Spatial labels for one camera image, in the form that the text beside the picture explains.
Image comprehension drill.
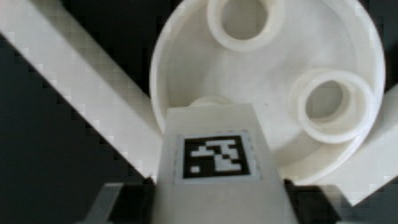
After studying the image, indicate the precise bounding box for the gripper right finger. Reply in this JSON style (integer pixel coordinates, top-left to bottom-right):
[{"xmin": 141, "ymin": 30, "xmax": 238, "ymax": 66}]
[{"xmin": 285, "ymin": 180, "xmax": 341, "ymax": 224}]

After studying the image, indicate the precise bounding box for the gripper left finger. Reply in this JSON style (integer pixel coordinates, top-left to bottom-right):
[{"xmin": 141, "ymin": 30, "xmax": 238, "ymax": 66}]
[{"xmin": 82, "ymin": 182, "xmax": 155, "ymax": 224}]

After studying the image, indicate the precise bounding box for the white stool leg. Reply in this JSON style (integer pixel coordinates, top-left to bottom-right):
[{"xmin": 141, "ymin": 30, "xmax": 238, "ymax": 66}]
[{"xmin": 151, "ymin": 97, "xmax": 299, "ymax": 224}]

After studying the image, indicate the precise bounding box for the white front rail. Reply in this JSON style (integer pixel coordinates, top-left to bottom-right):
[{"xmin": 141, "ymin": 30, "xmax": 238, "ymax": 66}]
[{"xmin": 0, "ymin": 0, "xmax": 162, "ymax": 178}]

